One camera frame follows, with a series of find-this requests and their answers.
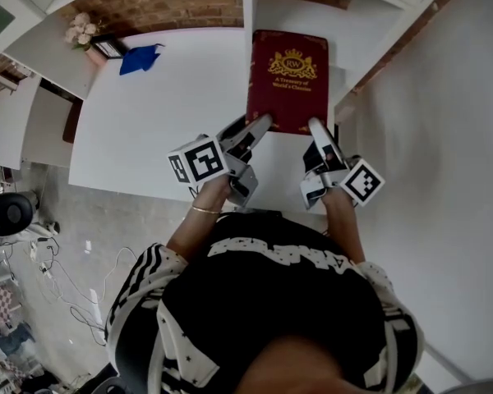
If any tangle of floor cables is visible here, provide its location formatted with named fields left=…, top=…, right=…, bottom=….
left=24, top=236, right=141, bottom=346

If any pale pink flower bunch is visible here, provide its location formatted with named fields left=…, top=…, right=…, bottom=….
left=64, top=12, right=104, bottom=51

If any white low table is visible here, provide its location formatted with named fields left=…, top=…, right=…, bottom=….
left=0, top=74, right=85, bottom=170

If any person's torso black white shirt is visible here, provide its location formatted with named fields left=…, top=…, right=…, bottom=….
left=104, top=211, right=426, bottom=394

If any black picture frame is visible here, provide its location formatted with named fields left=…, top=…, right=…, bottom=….
left=90, top=34, right=128, bottom=61

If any white side shelf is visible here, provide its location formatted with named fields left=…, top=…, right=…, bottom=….
left=2, top=12, right=104, bottom=102

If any white desk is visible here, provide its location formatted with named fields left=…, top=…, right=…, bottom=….
left=67, top=26, right=338, bottom=217

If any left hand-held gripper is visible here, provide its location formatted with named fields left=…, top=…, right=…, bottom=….
left=167, top=113, right=273, bottom=209

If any person's left forearm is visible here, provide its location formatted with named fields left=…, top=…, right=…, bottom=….
left=166, top=176, right=231, bottom=262

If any black padded headrest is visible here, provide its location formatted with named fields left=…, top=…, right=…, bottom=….
left=0, top=191, right=36, bottom=237

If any blue cloth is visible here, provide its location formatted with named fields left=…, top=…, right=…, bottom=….
left=118, top=43, right=165, bottom=76

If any person's right forearm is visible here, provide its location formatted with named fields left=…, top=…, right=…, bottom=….
left=322, top=186, right=366, bottom=264

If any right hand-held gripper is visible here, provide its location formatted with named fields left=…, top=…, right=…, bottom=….
left=299, top=117, right=386, bottom=212

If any dark red gold-print book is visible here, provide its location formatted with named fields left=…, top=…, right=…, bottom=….
left=245, top=29, right=329, bottom=135

